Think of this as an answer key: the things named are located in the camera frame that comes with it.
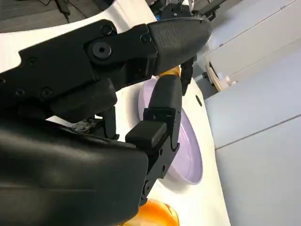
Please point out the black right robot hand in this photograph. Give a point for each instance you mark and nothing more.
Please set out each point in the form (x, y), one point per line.
(58, 169)

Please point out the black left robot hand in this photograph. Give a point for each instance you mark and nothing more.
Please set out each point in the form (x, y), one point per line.
(188, 73)

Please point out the orange white toy bread roll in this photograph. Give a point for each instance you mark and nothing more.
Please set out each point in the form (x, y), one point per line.
(172, 71)
(157, 212)

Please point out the white desk unit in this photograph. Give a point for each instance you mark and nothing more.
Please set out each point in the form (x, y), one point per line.
(219, 77)

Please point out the lilac plate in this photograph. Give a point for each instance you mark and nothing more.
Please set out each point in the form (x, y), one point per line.
(190, 153)

